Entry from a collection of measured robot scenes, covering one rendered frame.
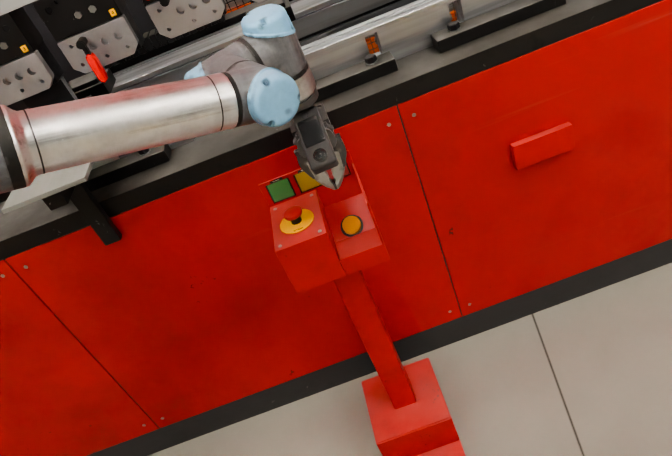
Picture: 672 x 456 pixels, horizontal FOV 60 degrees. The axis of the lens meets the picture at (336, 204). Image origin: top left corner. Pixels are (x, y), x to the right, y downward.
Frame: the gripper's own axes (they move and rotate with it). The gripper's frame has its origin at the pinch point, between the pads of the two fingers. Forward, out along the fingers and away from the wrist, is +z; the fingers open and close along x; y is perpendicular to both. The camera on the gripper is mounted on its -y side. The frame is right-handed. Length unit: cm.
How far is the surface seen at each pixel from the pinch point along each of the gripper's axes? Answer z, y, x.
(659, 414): 82, -25, -52
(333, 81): -3.9, 31.0, -7.0
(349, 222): 11.1, 1.2, 0.3
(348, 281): 23.9, -2.1, 5.4
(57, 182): -15, 14, 51
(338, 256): 13.2, -4.7, 4.7
